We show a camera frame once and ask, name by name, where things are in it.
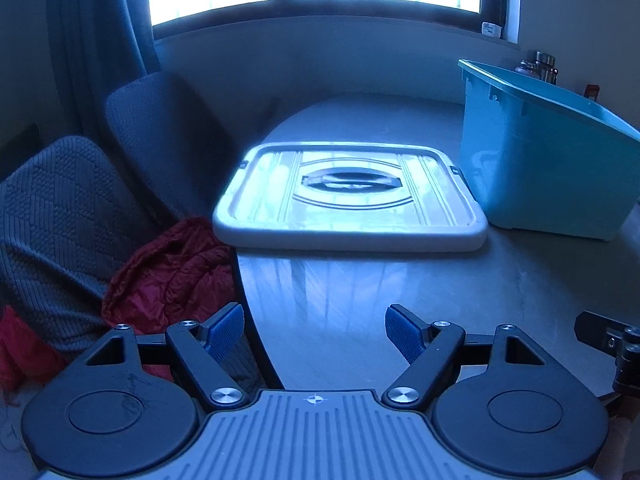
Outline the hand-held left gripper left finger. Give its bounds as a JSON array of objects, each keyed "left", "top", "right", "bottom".
[{"left": 85, "top": 303, "right": 251, "bottom": 408}]

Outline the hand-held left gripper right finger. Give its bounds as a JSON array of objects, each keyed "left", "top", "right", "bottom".
[{"left": 381, "top": 304, "right": 546, "bottom": 408}]

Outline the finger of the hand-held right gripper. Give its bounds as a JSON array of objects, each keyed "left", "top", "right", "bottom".
[{"left": 575, "top": 311, "right": 640, "bottom": 356}]

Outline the teal plastic storage bin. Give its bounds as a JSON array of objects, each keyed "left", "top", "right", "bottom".
[{"left": 457, "top": 58, "right": 640, "bottom": 241}]

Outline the grey desktop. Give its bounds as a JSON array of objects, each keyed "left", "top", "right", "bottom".
[{"left": 232, "top": 95, "right": 640, "bottom": 402}]

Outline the person's pink clothing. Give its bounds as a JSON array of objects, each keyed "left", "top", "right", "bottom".
[{"left": 597, "top": 400, "right": 640, "bottom": 480}]

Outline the red crumpled jacket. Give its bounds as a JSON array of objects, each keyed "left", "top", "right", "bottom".
[{"left": 101, "top": 216, "right": 240, "bottom": 378}]

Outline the white storage bin lid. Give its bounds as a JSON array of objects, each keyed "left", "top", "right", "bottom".
[{"left": 212, "top": 142, "right": 489, "bottom": 253}]

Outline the grey knit chair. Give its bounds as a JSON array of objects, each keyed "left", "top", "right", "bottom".
[
  {"left": 105, "top": 71, "right": 281, "bottom": 222},
  {"left": 0, "top": 135, "right": 168, "bottom": 361}
]

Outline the red cloth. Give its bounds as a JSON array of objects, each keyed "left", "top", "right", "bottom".
[{"left": 0, "top": 305, "right": 67, "bottom": 402}]

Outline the steel thermos flask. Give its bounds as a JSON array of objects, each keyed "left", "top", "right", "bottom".
[{"left": 532, "top": 51, "right": 559, "bottom": 85}]

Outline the blue curtain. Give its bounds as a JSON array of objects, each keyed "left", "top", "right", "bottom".
[{"left": 45, "top": 0, "right": 162, "bottom": 127}]

